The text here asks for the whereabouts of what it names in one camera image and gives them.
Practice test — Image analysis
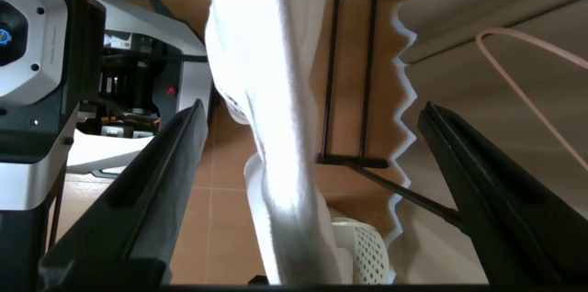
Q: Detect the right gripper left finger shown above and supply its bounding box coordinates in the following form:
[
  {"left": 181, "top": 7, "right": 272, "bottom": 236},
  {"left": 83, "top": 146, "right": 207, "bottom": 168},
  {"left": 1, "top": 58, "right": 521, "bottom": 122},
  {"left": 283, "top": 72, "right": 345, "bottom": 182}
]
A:
[{"left": 36, "top": 98, "right": 209, "bottom": 286}]

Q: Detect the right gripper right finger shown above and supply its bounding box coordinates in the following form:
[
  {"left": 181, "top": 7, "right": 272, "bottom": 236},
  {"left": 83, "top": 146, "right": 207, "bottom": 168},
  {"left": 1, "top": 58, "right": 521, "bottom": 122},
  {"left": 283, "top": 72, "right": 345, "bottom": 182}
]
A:
[{"left": 416, "top": 101, "right": 588, "bottom": 284}]

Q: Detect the white garment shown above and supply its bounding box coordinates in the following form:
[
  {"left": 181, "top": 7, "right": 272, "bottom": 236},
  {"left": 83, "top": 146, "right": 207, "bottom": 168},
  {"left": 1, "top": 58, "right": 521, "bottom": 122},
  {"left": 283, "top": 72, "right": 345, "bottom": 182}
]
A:
[{"left": 204, "top": 0, "right": 355, "bottom": 286}]

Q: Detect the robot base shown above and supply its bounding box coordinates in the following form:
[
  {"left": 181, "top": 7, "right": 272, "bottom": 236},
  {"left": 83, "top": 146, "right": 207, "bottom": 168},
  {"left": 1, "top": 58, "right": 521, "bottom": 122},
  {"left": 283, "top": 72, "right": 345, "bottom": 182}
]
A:
[{"left": 0, "top": 0, "right": 215, "bottom": 286}]

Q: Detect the pink clothes hanger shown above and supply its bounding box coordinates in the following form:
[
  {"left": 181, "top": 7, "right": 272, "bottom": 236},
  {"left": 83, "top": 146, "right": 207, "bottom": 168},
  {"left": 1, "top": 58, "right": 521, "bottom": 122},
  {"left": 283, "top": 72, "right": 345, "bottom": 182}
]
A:
[{"left": 475, "top": 27, "right": 588, "bottom": 173}]

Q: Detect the white laundry basket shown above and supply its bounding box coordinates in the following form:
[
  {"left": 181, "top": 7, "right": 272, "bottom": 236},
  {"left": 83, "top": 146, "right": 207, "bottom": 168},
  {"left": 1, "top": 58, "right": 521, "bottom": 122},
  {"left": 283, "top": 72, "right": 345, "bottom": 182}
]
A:
[{"left": 330, "top": 216, "right": 397, "bottom": 286}]

